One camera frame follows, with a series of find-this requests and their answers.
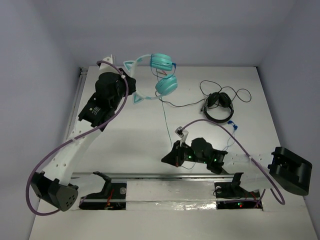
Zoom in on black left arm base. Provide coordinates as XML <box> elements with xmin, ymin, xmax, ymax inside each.
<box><xmin>79</xmin><ymin>171</ymin><xmax>127</xmax><ymax>211</ymax></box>

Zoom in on teal cat-ear headphones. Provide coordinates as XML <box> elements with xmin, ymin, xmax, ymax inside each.
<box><xmin>123</xmin><ymin>53</ymin><xmax>178</xmax><ymax>105</ymax></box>

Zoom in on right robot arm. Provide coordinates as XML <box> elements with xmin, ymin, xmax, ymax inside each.
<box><xmin>161</xmin><ymin>137</ymin><xmax>313</xmax><ymax>197</ymax></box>

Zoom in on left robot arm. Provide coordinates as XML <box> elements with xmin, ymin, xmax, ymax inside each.
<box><xmin>25</xmin><ymin>66</ymin><xmax>136</xmax><ymax>216</ymax></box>

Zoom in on black headset cable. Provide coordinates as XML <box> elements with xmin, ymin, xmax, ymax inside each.
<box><xmin>154</xmin><ymin>69</ymin><xmax>252</xmax><ymax>109</ymax></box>

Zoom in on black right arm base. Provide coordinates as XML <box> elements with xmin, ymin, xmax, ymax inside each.
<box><xmin>212</xmin><ymin>173</ymin><xmax>263</xmax><ymax>210</ymax></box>

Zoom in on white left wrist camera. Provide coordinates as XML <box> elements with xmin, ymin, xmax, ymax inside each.
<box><xmin>96</xmin><ymin>54</ymin><xmax>116</xmax><ymax>73</ymax></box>

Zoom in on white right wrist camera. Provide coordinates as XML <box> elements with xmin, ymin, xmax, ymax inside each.
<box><xmin>175</xmin><ymin>126</ymin><xmax>189</xmax><ymax>147</ymax></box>

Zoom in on blue headphone cable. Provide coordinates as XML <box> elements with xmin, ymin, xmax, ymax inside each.
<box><xmin>149</xmin><ymin>53</ymin><xmax>240</xmax><ymax>168</ymax></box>

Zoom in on black headset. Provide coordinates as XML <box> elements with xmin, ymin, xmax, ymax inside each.
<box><xmin>199</xmin><ymin>91</ymin><xmax>235</xmax><ymax>125</ymax></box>

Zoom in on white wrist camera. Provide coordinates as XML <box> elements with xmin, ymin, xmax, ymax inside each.
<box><xmin>175</xmin><ymin>126</ymin><xmax>189</xmax><ymax>147</ymax></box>
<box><xmin>96</xmin><ymin>54</ymin><xmax>116</xmax><ymax>73</ymax></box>

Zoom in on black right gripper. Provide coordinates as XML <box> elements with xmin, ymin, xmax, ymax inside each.
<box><xmin>161</xmin><ymin>139</ymin><xmax>208</xmax><ymax>168</ymax></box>

